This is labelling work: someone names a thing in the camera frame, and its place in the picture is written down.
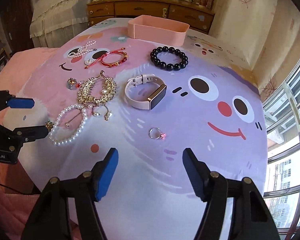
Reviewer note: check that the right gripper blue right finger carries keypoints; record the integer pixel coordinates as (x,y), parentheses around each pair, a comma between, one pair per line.
(251,218)

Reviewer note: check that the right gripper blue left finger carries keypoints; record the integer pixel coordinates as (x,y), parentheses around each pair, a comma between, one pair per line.
(50,217)

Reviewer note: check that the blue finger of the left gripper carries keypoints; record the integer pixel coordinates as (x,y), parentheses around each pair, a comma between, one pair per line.
(8,100)

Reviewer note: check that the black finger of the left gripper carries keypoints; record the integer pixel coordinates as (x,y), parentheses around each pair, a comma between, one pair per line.
(22,134)

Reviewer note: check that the small butterfly hair clip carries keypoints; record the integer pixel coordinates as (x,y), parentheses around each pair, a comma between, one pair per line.
(71,84)

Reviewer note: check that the gold ornate hair crown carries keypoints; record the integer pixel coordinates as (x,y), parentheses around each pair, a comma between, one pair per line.
(96,92)

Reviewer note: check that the pink smart watch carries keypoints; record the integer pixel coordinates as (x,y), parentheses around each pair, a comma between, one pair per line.
(145,91)

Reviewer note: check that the pink blanket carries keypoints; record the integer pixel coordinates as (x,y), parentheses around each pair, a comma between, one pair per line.
(15,208)

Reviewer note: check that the white lace cover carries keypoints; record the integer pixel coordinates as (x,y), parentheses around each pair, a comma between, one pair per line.
(55,22)

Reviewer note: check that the cartoon printed table mat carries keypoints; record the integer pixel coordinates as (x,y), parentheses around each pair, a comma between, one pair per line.
(211,106)

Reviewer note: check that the pink storage tray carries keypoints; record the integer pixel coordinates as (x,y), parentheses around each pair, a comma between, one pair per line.
(156,29)

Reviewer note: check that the floral cream curtain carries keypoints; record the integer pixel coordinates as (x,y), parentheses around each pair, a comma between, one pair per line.
(267,32)

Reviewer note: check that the wooden desk with drawers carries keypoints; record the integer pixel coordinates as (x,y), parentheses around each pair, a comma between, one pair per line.
(199,18)

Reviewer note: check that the silver ring pink stone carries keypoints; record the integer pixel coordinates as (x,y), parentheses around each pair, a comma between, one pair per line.
(156,134)

